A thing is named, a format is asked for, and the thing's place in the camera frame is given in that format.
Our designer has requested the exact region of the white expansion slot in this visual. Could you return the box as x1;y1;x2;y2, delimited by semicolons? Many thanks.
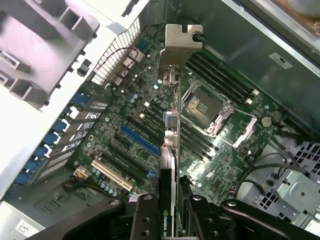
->
90;158;135;193

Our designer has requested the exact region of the green motherboard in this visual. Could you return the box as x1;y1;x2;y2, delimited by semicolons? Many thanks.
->
72;23;288;201

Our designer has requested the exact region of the blue expansion slot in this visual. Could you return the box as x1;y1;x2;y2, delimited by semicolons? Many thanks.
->
119;124;164;158

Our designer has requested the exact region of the black RAM slot bank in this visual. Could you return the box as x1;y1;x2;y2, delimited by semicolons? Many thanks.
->
143;98;219;162
184;51;260;105

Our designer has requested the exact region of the perforated metal disk bay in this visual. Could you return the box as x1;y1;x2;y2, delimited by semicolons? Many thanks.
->
257;141;320;227

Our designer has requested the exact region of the CPU socket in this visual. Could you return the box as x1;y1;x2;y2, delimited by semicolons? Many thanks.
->
180;79;235;138

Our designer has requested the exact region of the blue expansion card retainer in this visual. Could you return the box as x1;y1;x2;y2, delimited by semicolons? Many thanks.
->
13;92;92;185

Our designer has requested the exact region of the grey power supply unit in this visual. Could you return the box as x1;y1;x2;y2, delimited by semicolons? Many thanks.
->
0;197;58;240

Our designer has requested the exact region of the black open PC case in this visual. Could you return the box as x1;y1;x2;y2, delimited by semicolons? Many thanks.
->
0;0;320;240

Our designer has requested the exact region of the grey parts rack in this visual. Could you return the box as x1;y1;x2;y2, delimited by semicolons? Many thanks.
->
0;0;101;113

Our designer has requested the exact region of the yellow and black power wire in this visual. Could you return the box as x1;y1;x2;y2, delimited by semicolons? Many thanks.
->
63;174;103;197

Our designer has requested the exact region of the black internal cable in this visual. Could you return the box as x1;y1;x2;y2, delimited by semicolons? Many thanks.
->
237;149;308;198

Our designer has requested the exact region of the thin red fan wire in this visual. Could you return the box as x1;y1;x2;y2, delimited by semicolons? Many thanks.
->
95;46;140;74

